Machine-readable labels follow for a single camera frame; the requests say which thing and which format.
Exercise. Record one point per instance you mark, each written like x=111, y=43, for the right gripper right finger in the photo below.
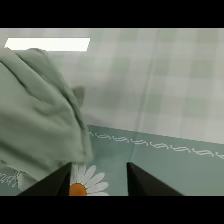
x=146, y=185

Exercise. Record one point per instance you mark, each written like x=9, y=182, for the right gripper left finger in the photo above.
x=53, y=185

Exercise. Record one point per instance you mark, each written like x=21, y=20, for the pale green T-shirt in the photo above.
x=36, y=113

